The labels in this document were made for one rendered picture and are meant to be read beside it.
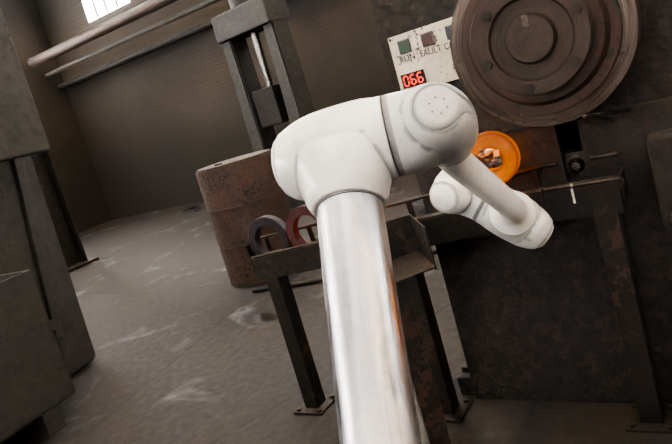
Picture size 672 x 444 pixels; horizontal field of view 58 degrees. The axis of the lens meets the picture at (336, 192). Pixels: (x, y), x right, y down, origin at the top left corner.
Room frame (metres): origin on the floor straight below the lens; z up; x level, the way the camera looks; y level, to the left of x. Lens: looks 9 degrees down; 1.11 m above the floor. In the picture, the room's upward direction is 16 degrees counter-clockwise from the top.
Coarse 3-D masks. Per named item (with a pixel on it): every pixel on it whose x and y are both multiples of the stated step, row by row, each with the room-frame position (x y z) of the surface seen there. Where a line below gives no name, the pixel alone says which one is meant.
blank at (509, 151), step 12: (492, 132) 1.70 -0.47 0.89; (480, 144) 1.72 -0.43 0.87; (492, 144) 1.70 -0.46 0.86; (504, 144) 1.68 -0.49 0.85; (516, 144) 1.69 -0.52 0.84; (504, 156) 1.69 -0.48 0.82; (516, 156) 1.67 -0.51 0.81; (492, 168) 1.73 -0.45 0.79; (504, 168) 1.69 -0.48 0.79; (516, 168) 1.68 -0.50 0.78; (504, 180) 1.70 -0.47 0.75
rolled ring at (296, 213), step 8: (296, 208) 2.11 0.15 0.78; (304, 208) 2.09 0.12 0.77; (288, 216) 2.13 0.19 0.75; (296, 216) 2.11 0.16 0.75; (312, 216) 2.08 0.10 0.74; (288, 224) 2.14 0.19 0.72; (296, 224) 2.15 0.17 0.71; (288, 232) 2.14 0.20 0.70; (296, 232) 2.15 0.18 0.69; (296, 240) 2.13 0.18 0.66; (304, 240) 2.15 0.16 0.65
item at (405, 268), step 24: (408, 216) 1.76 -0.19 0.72; (408, 240) 1.76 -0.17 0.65; (408, 264) 1.66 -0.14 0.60; (432, 264) 1.59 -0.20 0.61; (408, 288) 1.63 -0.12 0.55; (408, 312) 1.63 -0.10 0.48; (408, 336) 1.63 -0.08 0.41; (408, 360) 1.63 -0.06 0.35; (432, 384) 1.63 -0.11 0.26; (432, 408) 1.63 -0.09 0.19; (432, 432) 1.63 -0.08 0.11
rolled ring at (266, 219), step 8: (264, 216) 2.21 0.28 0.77; (272, 216) 2.20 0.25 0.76; (256, 224) 2.22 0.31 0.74; (264, 224) 2.20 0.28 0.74; (272, 224) 2.18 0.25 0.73; (280, 224) 2.16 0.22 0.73; (256, 232) 2.23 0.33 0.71; (280, 232) 2.16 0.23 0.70; (256, 240) 2.24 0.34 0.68; (288, 240) 2.15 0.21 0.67; (256, 248) 2.24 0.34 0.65; (264, 248) 2.25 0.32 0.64
